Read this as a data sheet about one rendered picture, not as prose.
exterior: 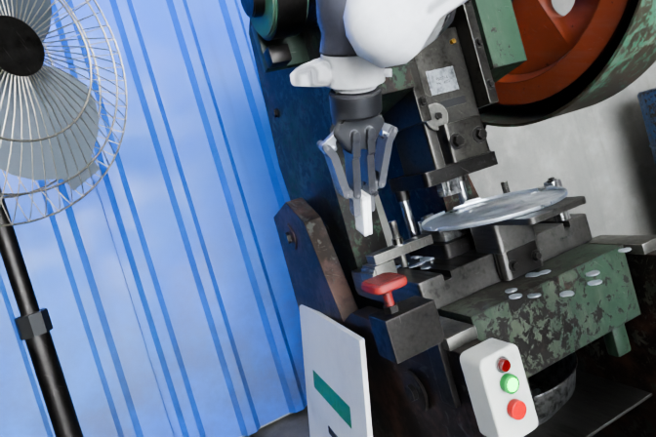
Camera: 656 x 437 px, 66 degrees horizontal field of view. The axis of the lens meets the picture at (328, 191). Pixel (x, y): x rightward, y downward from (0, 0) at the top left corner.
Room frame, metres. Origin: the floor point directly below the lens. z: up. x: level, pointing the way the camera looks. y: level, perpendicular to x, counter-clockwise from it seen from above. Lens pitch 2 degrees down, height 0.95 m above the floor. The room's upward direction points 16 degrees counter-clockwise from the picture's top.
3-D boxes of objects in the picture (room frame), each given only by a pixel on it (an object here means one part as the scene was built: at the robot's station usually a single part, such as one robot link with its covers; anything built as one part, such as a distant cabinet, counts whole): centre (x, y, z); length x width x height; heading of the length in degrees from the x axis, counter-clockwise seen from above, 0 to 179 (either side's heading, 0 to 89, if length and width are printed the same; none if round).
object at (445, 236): (1.13, -0.26, 0.76); 0.15 x 0.09 x 0.05; 112
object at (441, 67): (1.10, -0.28, 1.04); 0.17 x 0.15 x 0.30; 22
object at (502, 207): (1.02, -0.31, 0.78); 0.29 x 0.29 x 0.01
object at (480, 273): (1.14, -0.26, 0.68); 0.45 x 0.30 x 0.06; 112
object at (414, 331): (0.81, -0.06, 0.62); 0.10 x 0.06 x 0.20; 112
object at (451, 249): (1.14, -0.26, 0.72); 0.20 x 0.16 x 0.03; 112
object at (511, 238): (0.98, -0.33, 0.72); 0.25 x 0.14 x 0.14; 22
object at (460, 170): (1.14, -0.26, 0.86); 0.20 x 0.16 x 0.05; 112
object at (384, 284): (0.80, -0.04, 0.72); 0.07 x 0.06 x 0.08; 22
